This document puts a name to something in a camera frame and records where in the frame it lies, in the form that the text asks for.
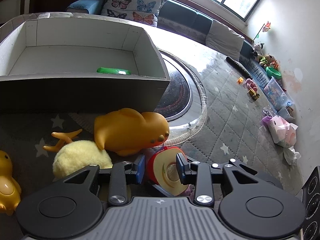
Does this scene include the red toy half fruit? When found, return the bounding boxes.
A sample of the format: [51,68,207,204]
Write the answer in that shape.
[145,146,189,196]

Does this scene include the yellow plush chick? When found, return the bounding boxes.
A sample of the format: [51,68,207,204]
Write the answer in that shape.
[42,129,113,179]

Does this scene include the orange rubber duck toy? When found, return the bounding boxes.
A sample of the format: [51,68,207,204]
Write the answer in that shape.
[94,108,170,157]

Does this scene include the small yellow rubber duck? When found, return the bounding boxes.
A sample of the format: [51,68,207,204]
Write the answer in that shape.
[0,151,22,216]

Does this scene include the green packet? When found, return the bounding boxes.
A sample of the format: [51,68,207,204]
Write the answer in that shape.
[97,67,131,75]

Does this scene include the small yellow toy truck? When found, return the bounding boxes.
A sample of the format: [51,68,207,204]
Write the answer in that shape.
[248,89,260,101]

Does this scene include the pink toy bag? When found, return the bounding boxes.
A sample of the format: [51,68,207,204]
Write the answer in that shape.
[261,115,298,148]

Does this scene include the small orange toy block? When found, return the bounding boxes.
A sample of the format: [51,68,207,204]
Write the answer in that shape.
[238,77,244,84]

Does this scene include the pink small toy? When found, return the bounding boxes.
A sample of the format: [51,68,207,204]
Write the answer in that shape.
[245,79,258,92]

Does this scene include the black remote stick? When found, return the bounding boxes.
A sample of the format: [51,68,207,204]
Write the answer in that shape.
[226,56,252,79]

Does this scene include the clear plastic storage box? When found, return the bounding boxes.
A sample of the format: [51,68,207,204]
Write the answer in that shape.
[263,77,294,111]

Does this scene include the green toy bowl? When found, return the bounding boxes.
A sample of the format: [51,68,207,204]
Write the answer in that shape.
[265,67,282,80]

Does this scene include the stuffed toys pile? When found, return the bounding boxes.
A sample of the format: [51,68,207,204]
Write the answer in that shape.
[253,42,279,69]

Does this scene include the grey sofa cushion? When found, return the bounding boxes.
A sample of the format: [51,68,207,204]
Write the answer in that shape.
[206,20,245,61]

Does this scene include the grey cardboard box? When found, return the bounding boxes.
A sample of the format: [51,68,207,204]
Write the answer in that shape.
[1,12,170,113]

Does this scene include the dark teal sofa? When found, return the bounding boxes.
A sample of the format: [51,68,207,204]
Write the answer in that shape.
[157,0,270,88]

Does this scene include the butterfly print cushion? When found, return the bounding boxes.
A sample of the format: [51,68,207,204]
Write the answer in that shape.
[101,0,167,27]

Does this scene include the blue cushion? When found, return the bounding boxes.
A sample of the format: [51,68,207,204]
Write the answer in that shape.
[66,0,105,15]

